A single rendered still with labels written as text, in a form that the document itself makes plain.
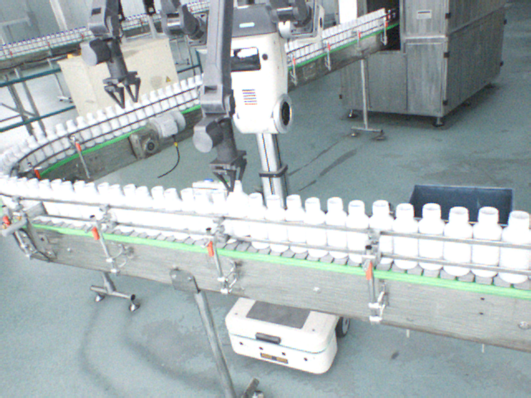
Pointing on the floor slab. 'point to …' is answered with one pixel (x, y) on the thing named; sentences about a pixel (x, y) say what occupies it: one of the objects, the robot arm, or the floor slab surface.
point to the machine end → (428, 57)
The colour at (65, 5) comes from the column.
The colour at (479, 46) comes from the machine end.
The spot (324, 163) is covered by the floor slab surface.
